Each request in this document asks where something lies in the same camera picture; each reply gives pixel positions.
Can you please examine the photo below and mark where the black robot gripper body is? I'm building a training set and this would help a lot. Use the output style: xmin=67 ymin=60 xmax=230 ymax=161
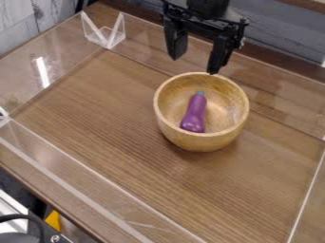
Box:
xmin=162 ymin=0 xmax=249 ymax=48

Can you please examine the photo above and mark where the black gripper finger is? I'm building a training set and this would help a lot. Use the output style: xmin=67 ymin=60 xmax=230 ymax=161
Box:
xmin=208 ymin=34 xmax=234 ymax=75
xmin=163 ymin=17 xmax=187 ymax=61

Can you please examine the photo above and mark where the purple toy eggplant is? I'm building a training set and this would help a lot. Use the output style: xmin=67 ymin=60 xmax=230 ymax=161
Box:
xmin=181 ymin=91 xmax=208 ymax=133

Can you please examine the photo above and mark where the brown wooden bowl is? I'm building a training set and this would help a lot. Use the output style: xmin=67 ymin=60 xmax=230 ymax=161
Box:
xmin=154 ymin=72 xmax=250 ymax=152

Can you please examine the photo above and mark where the clear acrylic table barrier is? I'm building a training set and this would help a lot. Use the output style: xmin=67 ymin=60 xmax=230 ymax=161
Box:
xmin=0 ymin=4 xmax=325 ymax=243

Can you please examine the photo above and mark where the yellow black device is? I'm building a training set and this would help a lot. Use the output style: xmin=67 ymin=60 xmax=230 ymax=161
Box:
xmin=27 ymin=210 xmax=74 ymax=243

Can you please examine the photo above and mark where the clear acrylic corner bracket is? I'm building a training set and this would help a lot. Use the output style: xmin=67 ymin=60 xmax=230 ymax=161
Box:
xmin=80 ymin=11 xmax=126 ymax=49

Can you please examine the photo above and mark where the black cable bottom left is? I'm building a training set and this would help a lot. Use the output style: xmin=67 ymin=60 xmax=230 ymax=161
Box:
xmin=0 ymin=214 xmax=46 ymax=243

